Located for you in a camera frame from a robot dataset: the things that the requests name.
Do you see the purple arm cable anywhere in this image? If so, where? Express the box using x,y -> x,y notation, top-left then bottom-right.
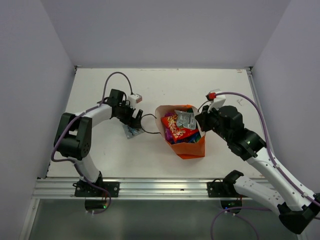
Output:
214,91 -> 320,220
50,71 -> 134,163

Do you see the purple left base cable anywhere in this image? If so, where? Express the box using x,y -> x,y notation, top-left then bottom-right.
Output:
84,182 -> 112,215

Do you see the aluminium table edge rail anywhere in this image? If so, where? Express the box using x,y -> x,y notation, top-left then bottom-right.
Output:
244,66 -> 271,141

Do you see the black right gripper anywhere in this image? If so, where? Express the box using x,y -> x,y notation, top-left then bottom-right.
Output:
195,103 -> 231,142

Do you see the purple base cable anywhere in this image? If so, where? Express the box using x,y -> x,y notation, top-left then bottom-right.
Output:
84,182 -> 112,215
209,206 -> 276,240

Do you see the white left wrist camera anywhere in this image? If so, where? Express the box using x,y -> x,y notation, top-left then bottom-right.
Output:
127,93 -> 143,105

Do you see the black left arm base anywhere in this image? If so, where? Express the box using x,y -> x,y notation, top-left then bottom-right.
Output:
72,173 -> 120,198

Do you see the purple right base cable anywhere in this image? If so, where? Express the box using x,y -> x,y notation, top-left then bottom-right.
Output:
209,206 -> 276,240

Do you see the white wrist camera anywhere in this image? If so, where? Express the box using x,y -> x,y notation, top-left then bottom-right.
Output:
127,93 -> 143,105
206,89 -> 226,113

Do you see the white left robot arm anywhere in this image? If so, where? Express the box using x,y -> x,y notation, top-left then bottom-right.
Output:
50,89 -> 143,197

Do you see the light blue snack packet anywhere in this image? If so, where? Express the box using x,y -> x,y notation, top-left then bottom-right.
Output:
122,125 -> 144,139

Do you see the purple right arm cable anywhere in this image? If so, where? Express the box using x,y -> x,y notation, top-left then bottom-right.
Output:
214,91 -> 320,220

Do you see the purple snack bag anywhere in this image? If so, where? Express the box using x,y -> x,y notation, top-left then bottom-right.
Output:
164,127 -> 173,143

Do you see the red snack packet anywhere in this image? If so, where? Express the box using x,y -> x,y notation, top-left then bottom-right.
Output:
160,113 -> 199,143

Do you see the aluminium front mounting rail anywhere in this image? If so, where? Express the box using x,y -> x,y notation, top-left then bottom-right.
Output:
31,177 -> 253,200

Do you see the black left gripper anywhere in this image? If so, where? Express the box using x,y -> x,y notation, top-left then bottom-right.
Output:
115,100 -> 142,129

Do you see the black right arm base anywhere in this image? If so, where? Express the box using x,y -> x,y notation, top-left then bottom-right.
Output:
206,170 -> 246,198

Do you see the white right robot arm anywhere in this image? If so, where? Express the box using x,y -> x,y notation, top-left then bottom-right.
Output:
195,105 -> 320,235

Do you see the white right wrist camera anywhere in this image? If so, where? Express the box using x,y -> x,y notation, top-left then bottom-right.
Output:
206,89 -> 226,113

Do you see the silver grey snack packet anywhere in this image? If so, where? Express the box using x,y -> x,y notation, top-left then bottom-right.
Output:
175,110 -> 197,130

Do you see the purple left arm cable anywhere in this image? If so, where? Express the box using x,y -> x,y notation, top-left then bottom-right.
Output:
50,71 -> 134,163

